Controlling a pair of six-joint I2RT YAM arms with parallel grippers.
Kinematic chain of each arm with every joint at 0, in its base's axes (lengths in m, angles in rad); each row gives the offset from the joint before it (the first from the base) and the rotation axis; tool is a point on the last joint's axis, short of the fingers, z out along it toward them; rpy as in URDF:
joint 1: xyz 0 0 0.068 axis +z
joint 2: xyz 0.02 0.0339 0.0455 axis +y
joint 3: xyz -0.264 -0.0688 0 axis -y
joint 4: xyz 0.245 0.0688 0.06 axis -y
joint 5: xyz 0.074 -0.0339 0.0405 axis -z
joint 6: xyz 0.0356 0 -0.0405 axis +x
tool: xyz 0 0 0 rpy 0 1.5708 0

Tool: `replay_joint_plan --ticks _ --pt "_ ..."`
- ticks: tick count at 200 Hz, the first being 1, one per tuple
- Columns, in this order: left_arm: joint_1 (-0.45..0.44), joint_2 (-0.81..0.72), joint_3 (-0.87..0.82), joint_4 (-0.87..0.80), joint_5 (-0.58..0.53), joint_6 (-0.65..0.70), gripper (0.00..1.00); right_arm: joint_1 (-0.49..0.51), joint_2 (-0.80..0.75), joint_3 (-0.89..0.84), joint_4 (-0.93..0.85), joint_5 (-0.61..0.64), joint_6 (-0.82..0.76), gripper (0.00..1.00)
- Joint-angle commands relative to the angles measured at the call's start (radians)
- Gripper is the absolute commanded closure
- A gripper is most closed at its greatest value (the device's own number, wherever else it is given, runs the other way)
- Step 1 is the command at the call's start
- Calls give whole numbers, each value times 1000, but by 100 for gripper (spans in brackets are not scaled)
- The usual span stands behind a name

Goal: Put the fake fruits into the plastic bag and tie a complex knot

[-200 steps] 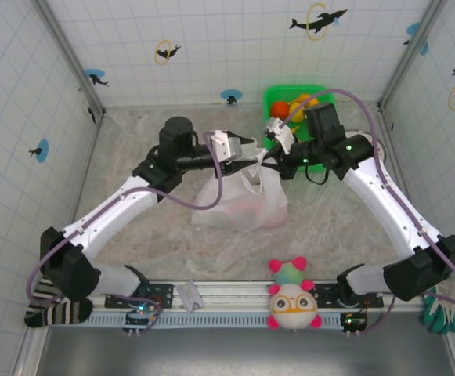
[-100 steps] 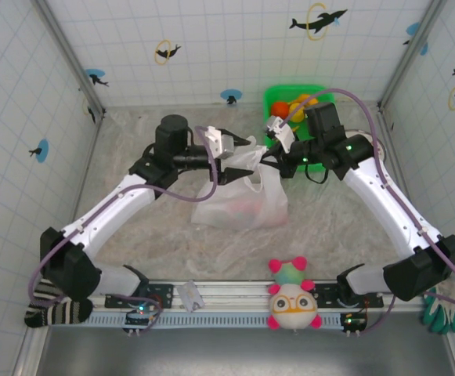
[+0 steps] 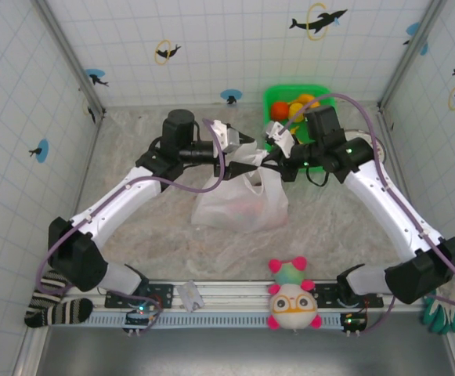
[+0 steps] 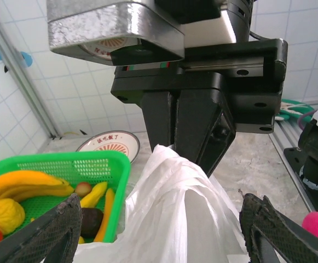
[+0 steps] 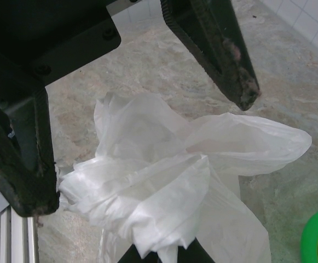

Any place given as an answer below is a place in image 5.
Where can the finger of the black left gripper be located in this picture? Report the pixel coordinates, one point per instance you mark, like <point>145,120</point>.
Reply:
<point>202,254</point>

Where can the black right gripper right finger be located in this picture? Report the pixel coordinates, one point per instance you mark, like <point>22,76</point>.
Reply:
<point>216,41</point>

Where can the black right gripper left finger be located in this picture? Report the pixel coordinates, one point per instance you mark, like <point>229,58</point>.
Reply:
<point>42,164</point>

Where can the white translucent plastic bag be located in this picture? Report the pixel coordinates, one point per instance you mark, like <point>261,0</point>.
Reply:
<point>153,178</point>

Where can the green plastic basket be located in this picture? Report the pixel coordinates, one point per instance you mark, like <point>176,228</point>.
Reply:
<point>310,235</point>

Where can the aluminium mounting rail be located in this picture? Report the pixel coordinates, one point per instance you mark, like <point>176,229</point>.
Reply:
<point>16,241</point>

